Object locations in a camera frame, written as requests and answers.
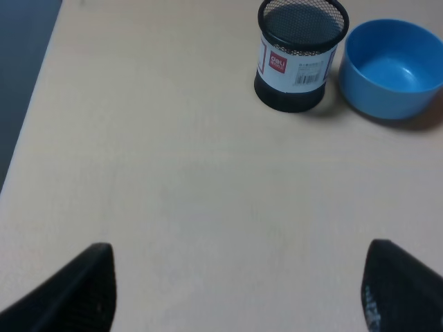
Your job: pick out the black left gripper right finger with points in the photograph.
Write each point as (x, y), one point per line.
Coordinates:
(398, 291)

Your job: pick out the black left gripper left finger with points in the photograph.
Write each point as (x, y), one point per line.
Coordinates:
(79, 297)

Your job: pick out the blue plastic bowl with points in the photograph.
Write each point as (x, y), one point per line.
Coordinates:
(390, 69)

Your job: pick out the black mesh pen holder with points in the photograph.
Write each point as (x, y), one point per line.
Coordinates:
(298, 43)

